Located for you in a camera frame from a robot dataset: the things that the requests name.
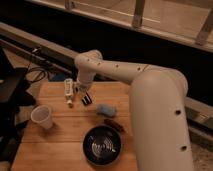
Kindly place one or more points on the translucent arm tip tool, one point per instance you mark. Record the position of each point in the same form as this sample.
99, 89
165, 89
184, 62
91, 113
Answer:
80, 88

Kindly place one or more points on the black striped eraser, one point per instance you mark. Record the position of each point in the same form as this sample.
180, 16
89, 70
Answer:
86, 100

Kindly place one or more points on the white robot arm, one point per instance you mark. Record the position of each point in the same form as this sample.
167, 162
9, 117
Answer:
157, 107

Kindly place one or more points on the clear small plastic bottle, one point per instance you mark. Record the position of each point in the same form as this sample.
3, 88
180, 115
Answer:
68, 91

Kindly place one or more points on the blue sponge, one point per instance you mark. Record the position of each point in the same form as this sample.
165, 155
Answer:
106, 110

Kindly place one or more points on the white plastic cup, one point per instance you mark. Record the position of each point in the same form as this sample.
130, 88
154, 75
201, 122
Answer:
42, 115

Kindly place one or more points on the black round bowl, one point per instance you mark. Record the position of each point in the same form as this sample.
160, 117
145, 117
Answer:
102, 145

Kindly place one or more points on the dark equipment stand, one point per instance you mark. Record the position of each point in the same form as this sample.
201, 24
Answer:
13, 95

